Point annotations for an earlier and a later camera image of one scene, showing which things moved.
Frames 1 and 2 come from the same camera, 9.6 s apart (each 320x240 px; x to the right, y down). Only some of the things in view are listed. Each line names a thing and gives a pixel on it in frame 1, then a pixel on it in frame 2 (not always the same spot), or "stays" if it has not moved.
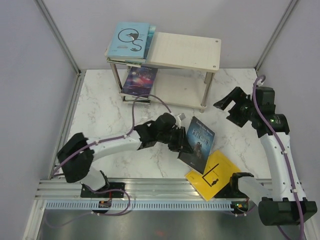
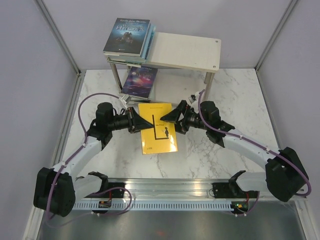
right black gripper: x=239 y=96 -> x=181 y=127
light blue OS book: x=129 y=40 -> x=128 y=58
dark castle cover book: x=201 y=139 -> x=128 y=37
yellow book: x=218 y=172 -> x=161 y=137
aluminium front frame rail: x=135 y=189 stays
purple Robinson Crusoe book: x=139 y=81 stays
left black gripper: x=185 y=146 -> x=135 y=122
